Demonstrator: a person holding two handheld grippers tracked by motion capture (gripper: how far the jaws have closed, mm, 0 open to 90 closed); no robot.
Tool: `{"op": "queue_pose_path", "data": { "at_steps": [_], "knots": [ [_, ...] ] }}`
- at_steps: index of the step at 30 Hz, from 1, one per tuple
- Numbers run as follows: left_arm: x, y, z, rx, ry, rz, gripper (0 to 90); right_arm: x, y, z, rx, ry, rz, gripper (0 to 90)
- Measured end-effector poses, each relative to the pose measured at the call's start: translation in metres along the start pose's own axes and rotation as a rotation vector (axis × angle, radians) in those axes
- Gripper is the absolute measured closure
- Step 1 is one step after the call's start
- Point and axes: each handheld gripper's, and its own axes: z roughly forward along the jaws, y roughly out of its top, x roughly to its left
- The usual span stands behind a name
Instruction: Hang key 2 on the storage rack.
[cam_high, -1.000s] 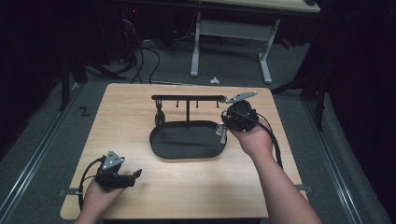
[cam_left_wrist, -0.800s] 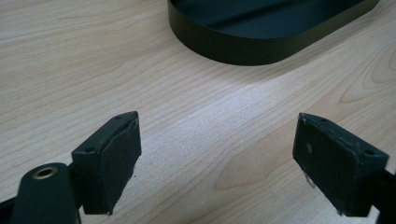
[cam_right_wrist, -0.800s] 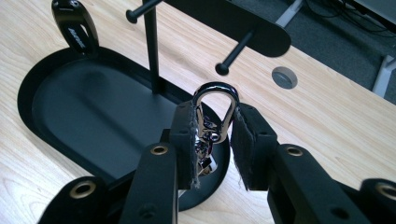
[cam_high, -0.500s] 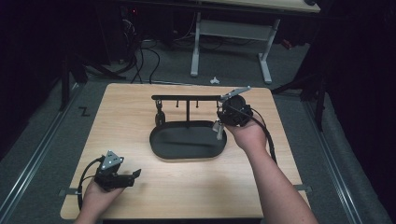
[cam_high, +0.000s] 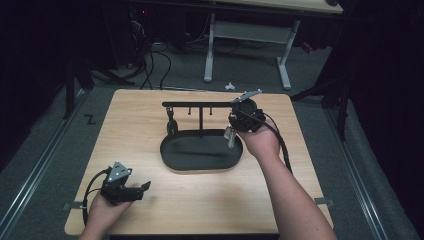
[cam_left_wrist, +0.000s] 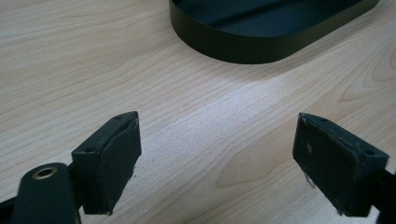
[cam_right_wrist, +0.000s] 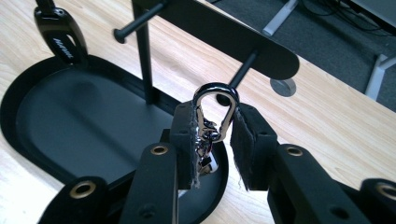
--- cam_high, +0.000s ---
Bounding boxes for person's left hand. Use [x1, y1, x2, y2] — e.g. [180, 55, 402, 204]
[87, 192, 134, 232]

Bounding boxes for left hand-held gripper black cable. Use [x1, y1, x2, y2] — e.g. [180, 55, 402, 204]
[81, 167, 113, 227]

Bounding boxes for hand-held gripper black cable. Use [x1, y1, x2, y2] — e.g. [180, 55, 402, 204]
[81, 167, 113, 227]
[237, 109, 294, 175]

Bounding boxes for black metal stand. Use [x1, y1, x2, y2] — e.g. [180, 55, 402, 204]
[62, 49, 136, 120]
[289, 64, 355, 141]

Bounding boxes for white desk with metal legs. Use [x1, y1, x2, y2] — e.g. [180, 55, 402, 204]
[203, 0, 344, 91]

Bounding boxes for person's right hand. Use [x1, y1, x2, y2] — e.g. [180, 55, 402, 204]
[237, 119, 283, 162]

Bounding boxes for black key rack with tray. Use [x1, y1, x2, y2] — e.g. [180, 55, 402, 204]
[159, 101, 245, 172]

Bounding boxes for metal floor rail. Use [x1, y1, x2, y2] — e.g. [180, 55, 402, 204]
[0, 88, 88, 236]
[324, 105, 390, 240]

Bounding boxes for grey table edge bracket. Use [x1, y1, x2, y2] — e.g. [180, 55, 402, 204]
[314, 197, 335, 207]
[62, 201, 84, 212]

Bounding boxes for black car key with strap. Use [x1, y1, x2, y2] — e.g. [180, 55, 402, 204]
[165, 105, 180, 136]

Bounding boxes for dark computer tower with cables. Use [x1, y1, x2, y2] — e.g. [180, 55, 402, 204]
[128, 5, 152, 69]

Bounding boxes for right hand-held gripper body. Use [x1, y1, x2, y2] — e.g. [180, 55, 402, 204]
[231, 88, 267, 133]

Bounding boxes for right hand-held gripper black cable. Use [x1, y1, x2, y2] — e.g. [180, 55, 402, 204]
[237, 109, 294, 175]

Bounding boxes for silver keychain with carabiner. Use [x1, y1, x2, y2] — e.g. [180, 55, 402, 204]
[223, 124, 239, 150]

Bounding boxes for black cables on floor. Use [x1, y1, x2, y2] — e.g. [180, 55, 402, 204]
[139, 41, 173, 91]

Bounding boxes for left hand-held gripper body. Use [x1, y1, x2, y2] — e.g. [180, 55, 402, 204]
[99, 161, 135, 206]

